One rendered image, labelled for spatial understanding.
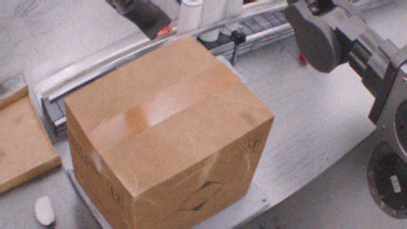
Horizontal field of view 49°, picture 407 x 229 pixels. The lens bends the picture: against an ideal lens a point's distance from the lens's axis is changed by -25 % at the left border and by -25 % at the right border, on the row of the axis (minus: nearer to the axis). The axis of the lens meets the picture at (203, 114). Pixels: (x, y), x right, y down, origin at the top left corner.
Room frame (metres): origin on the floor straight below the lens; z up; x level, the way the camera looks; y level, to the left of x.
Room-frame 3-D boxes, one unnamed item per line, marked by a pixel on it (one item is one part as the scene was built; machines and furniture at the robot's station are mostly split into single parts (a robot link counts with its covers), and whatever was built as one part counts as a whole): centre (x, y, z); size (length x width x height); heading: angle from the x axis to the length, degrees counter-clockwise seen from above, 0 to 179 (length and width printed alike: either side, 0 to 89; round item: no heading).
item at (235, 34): (1.04, -0.03, 0.91); 0.07 x 0.03 x 0.16; 44
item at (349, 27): (0.54, -0.16, 1.43); 0.10 x 0.05 x 0.09; 48
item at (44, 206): (0.48, 0.32, 0.85); 0.08 x 0.07 x 0.04; 164
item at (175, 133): (0.63, 0.07, 0.99); 0.30 x 0.24 x 0.27; 137
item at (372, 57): (0.49, -0.22, 1.45); 0.09 x 0.08 x 0.12; 138
